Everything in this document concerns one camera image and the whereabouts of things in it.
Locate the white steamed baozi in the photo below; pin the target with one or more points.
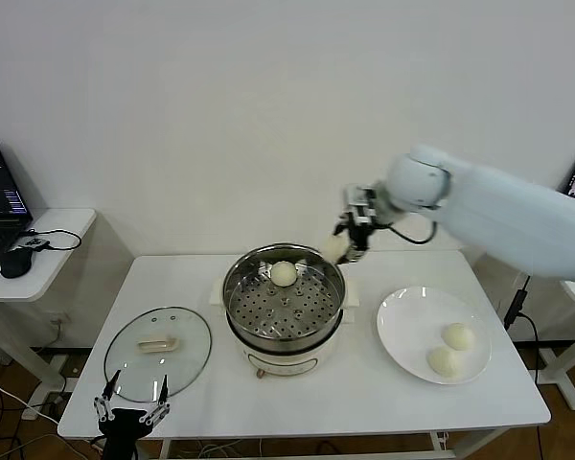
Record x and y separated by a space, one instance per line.
443 363
457 335
283 274
333 248

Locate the cream electric cooker base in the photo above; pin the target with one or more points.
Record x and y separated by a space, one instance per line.
287 359

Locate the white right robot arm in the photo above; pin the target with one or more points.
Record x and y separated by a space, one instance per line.
508 215

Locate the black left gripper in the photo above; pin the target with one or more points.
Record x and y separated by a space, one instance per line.
124 424

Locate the white round plate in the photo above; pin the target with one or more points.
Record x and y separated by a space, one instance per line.
412 326

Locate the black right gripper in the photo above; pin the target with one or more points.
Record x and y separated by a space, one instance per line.
361 230

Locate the black laptop beside mouse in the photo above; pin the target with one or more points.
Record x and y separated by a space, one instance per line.
0 191

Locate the white side table with mouse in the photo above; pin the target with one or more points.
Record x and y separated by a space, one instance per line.
52 268

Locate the stainless steel steamer basket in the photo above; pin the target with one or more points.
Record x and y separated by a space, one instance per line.
268 306

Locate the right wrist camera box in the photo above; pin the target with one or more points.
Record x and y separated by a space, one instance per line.
357 196

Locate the round glass pot lid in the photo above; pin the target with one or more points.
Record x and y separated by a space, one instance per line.
182 335

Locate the black computer mouse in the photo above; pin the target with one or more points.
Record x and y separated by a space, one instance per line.
15 263

